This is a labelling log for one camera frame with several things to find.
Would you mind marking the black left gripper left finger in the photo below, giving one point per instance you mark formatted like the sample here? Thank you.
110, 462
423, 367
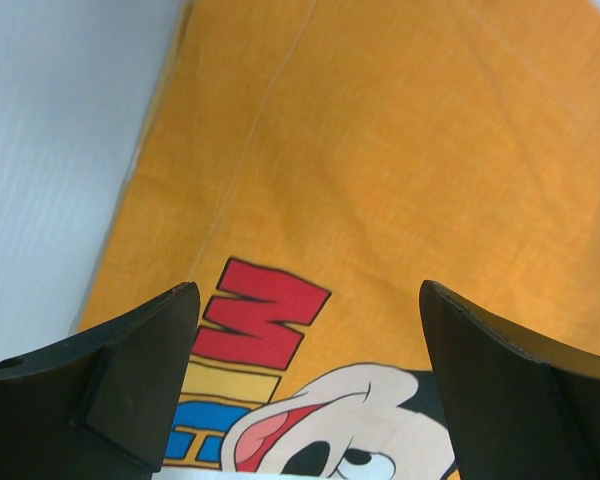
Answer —
99, 404

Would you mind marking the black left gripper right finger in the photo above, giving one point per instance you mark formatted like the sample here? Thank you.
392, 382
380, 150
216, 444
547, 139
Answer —
518, 404

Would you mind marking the orange cartoon mouse placemat cloth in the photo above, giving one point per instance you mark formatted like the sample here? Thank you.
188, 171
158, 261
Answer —
310, 165

